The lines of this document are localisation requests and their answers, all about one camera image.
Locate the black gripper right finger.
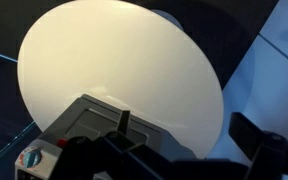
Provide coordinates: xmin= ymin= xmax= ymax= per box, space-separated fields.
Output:
xmin=228 ymin=112 xmax=288 ymax=180

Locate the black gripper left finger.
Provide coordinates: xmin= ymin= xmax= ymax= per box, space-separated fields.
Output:
xmin=50 ymin=131 xmax=182 ymax=180

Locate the red round timer knob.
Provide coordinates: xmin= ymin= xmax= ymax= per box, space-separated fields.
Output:
xmin=57 ymin=138 xmax=68 ymax=147

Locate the far left blue knob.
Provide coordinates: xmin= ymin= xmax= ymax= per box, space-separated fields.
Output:
xmin=20 ymin=149 xmax=42 ymax=168

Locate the grey toy oven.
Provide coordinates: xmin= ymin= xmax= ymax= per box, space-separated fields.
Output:
xmin=15 ymin=95 xmax=196 ymax=180

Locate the white round table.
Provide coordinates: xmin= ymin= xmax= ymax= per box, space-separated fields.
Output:
xmin=17 ymin=0 xmax=224 ymax=158

